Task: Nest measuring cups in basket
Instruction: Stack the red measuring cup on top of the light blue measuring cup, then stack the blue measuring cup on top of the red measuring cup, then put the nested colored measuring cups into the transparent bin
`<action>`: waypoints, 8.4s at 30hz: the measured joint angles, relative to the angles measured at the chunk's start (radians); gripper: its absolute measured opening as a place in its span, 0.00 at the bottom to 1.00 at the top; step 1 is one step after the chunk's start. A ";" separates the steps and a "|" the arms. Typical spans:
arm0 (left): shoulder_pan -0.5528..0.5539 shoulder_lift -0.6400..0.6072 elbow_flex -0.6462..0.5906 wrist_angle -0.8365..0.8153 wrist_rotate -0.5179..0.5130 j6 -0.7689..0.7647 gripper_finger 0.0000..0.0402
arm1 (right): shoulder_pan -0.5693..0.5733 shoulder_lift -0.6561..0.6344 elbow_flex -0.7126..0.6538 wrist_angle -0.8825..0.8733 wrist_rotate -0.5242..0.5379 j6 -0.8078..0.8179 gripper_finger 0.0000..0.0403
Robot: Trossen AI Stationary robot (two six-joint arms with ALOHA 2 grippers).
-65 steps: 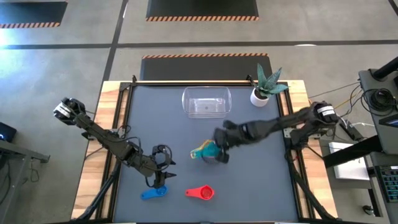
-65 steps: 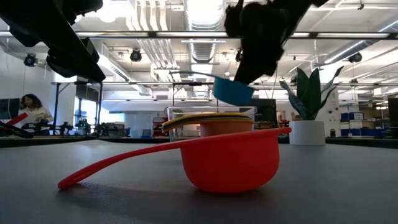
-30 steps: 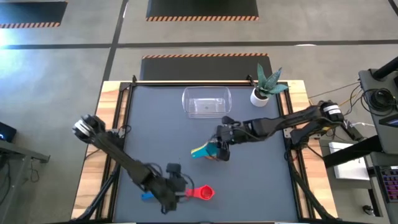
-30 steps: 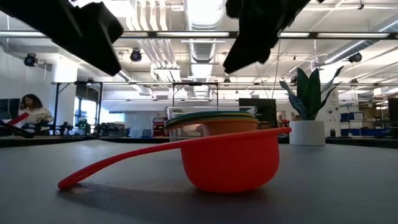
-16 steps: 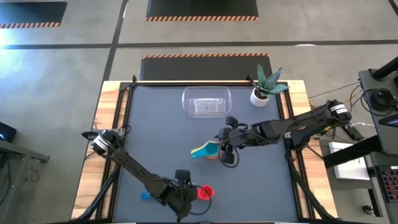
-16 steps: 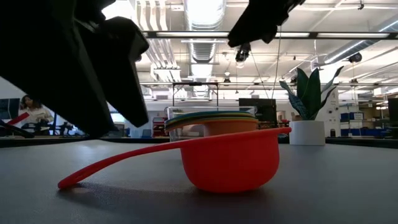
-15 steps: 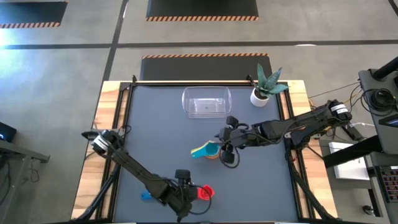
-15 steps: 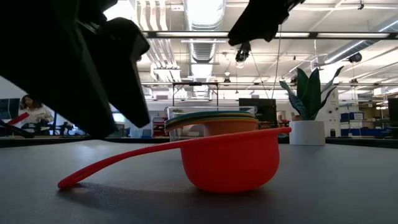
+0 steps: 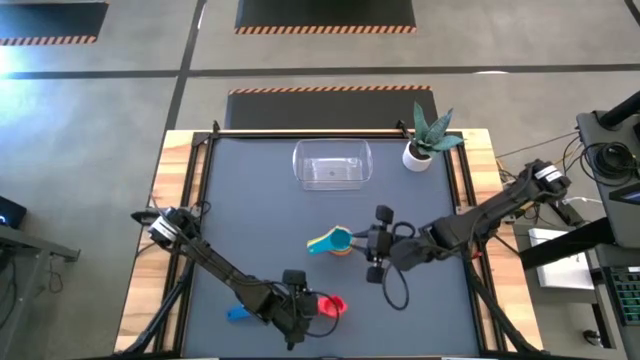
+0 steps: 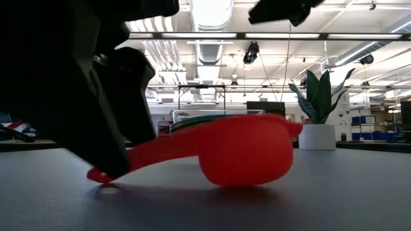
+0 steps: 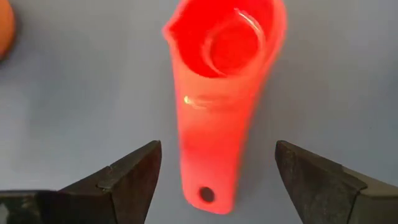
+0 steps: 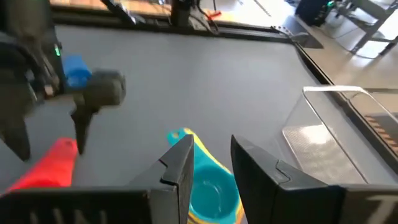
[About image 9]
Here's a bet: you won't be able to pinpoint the teal plastic measuring cup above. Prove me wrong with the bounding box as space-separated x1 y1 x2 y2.
306 225 354 256

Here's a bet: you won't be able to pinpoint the dark tablet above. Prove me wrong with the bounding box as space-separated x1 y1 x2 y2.
608 180 640 206

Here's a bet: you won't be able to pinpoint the keyboard with green keys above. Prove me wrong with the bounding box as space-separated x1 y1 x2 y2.
603 266 640 327

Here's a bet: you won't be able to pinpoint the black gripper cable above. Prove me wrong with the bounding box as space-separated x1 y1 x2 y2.
381 219 417 311
304 291 342 339

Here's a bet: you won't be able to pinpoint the grey table mat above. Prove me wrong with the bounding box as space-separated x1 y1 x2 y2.
182 135 481 359

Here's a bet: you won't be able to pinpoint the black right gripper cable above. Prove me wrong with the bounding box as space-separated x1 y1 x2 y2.
381 219 417 311

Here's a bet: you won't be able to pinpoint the green artificial plant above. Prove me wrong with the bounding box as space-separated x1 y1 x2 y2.
410 101 466 159

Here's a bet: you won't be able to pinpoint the black coiled cables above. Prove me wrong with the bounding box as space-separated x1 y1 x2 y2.
581 141 640 182

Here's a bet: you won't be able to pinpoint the red plastic measuring cup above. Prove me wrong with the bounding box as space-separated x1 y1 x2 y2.
316 294 349 320

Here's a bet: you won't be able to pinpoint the white box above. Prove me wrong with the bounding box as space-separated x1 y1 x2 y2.
528 227 597 292

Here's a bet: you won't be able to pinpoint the black diagonal brace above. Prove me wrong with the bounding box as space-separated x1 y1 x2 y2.
518 215 616 271

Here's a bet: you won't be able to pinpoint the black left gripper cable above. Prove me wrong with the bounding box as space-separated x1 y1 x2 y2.
304 291 342 339

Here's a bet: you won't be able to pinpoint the dark blue plastic measuring cup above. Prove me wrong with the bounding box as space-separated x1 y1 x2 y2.
226 304 254 323

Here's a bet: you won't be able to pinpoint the black screen device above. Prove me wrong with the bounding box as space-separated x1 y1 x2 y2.
0 194 29 230

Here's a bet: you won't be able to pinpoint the black frame strut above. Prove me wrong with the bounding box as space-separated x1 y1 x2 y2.
119 259 196 357
464 272 544 357

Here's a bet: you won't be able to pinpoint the black aluminium table frame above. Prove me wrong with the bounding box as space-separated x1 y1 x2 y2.
164 119 501 357

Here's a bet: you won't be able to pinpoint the grey equipment cart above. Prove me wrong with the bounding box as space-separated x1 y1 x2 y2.
574 89 640 251

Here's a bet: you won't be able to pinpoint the thin floor cable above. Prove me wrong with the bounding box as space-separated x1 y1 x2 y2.
494 130 581 160

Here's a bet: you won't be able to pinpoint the black striped-edge floor mat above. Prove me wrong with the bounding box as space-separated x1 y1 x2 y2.
223 84 440 131
233 0 418 36
0 1 110 47

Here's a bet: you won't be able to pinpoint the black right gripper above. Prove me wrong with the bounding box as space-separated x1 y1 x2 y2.
349 204 396 285

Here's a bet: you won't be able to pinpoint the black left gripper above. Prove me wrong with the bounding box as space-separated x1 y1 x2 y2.
279 268 331 351

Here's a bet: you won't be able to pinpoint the clear plastic basket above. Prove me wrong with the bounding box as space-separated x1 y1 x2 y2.
292 138 374 192

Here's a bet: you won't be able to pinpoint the white plant pot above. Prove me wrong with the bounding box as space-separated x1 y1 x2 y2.
401 140 434 173

